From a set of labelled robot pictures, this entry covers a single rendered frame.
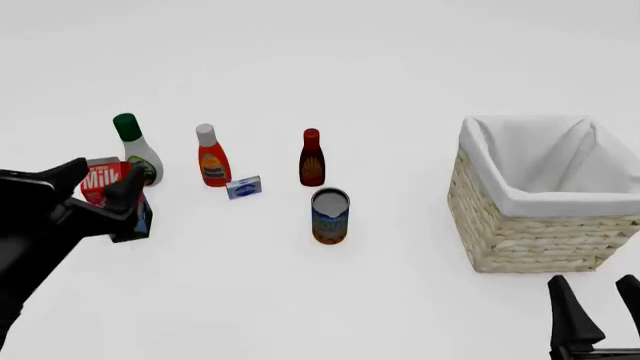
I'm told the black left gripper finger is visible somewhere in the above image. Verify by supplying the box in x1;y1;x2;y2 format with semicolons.
37;157;90;204
103;166;146;222

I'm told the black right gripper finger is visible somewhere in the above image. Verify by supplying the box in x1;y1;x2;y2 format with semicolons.
615;275;640;339
548;275;606;352

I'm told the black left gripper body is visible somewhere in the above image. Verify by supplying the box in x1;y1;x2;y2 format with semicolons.
0;168;151;244

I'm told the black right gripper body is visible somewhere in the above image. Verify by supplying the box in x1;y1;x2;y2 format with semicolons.
548;346;640;360

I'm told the woven wicker basket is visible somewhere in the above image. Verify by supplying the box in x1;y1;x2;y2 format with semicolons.
447;114;640;274

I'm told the white cloth basket liner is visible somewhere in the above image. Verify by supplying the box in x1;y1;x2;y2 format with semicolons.
458;114;640;219

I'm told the red milk carton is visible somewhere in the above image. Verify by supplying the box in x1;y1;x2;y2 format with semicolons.
79;156;154;238

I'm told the white bottle with green cap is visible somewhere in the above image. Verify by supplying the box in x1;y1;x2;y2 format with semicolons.
112;112;165;188

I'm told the orange bottle with white cap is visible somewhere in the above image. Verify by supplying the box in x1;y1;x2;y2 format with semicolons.
195;123;233;188

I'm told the small blue and white box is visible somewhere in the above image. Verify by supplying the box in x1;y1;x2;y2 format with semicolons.
225;174;264;201

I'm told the dark red sauce bottle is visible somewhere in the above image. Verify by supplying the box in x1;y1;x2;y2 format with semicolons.
299;127;327;188

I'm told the blue and orange tin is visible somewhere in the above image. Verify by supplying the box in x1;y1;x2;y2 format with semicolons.
310;186;351;246

